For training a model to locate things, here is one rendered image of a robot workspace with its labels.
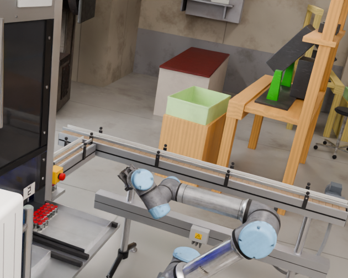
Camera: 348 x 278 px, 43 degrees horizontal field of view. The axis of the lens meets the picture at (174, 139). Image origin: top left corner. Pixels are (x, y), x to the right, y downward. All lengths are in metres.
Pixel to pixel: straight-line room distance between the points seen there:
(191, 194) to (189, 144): 2.80
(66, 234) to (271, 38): 6.95
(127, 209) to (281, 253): 1.05
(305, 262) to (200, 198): 1.39
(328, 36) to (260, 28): 4.61
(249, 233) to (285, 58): 3.51
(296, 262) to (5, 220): 2.19
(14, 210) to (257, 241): 0.80
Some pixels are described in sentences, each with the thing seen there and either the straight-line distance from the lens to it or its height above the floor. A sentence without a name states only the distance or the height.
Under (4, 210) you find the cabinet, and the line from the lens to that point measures 1.01.
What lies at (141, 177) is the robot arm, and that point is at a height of 1.37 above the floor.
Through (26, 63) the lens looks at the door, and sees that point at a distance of 1.92.
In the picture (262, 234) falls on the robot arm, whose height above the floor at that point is 1.32.
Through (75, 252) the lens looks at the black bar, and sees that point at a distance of 1.97.
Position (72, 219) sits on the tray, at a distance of 2.21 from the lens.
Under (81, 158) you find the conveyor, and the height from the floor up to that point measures 0.90.
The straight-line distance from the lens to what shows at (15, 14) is 1.80.
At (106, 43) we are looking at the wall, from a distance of 7.59.
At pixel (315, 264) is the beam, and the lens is 2.93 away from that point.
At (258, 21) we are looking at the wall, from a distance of 8.54.
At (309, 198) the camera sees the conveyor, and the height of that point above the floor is 0.93.
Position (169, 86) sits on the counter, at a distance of 6.48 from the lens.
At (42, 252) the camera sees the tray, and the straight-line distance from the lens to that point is 1.98.
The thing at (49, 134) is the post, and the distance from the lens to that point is 2.17.
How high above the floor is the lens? 2.07
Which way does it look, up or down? 21 degrees down
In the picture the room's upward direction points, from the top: 9 degrees clockwise
